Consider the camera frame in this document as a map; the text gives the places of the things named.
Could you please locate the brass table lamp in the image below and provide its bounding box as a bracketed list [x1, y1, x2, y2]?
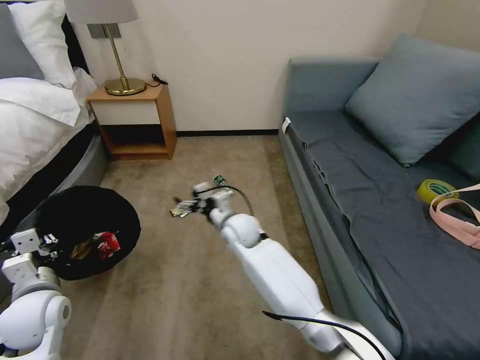
[64, 0, 148, 97]

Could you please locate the large grey-blue cushion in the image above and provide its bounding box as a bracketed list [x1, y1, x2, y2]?
[344, 33, 480, 168]

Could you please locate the black baseboard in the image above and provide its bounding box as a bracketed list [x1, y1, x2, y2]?
[176, 130, 281, 138]

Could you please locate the dark grey sofa sheet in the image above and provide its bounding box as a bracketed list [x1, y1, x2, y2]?
[284, 109, 480, 360]

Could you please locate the pink strap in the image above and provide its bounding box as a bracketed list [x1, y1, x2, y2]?
[428, 183, 480, 251]

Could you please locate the wooden nightstand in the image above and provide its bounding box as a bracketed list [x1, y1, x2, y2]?
[85, 83, 178, 162]

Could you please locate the dark teal cushion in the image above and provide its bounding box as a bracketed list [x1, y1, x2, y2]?
[447, 130, 480, 182]

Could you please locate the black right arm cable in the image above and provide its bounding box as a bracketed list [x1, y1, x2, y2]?
[261, 309, 392, 360]

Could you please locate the dark grey bed frame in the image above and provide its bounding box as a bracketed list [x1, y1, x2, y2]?
[0, 14, 112, 305]

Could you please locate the white pillow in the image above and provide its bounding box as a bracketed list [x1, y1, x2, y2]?
[8, 0, 78, 89]

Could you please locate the grey wall switch plate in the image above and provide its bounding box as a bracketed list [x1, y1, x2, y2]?
[87, 23, 123, 40]

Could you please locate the grey pillow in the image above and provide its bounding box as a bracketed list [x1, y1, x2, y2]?
[0, 3, 46, 81]

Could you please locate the white duvet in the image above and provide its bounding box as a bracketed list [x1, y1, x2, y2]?
[0, 66, 99, 227]

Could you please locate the black bagged trash bin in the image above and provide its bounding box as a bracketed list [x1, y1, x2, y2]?
[29, 185, 142, 281]

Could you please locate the grey-blue sofa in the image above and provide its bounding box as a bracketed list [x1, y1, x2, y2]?
[277, 56, 480, 360]

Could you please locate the yellowish wrapper trash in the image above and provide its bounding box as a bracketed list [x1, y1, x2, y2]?
[71, 241, 95, 260]

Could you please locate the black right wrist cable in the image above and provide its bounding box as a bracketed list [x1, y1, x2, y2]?
[194, 185, 254, 218]

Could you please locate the red crushed can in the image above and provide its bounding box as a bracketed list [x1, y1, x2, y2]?
[96, 232, 123, 261]

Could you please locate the black lamp cable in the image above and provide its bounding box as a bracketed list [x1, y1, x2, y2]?
[143, 72, 169, 88]

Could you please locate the yellow tape roll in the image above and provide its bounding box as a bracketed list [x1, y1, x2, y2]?
[416, 178, 461, 206]

